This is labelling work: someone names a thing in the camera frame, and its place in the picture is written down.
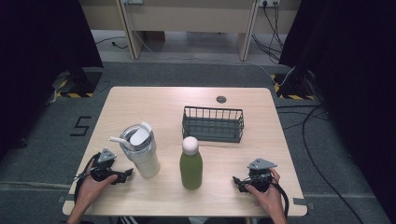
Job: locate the beige desk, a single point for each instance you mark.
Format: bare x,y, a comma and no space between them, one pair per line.
190,15

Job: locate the stand base with striped tape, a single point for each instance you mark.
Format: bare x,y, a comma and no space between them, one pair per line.
79,82
294,88

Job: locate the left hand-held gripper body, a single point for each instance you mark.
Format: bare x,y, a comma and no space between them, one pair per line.
104,169

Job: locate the grey round table grommet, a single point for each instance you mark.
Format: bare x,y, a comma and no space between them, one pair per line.
221,99

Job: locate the grey tape piece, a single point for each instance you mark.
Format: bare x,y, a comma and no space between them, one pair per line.
305,202
67,198

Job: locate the green bottle with white cap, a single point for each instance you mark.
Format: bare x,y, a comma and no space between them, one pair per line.
191,168

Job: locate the person's dark striped clothing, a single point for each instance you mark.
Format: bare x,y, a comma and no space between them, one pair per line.
127,220

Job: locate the white wall socket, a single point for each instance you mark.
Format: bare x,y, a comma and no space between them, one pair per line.
269,2

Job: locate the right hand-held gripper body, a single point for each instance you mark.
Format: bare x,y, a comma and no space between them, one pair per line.
260,179

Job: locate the black curtain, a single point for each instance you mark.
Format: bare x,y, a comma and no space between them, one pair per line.
34,56
355,62

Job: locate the person's left hand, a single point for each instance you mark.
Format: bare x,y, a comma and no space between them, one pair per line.
90,189

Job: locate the white tumbler with straw lid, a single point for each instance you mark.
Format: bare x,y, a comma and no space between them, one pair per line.
143,155

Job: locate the person's right hand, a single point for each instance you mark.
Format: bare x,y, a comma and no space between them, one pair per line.
269,199

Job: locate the grey power strip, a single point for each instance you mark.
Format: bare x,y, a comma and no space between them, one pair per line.
133,1

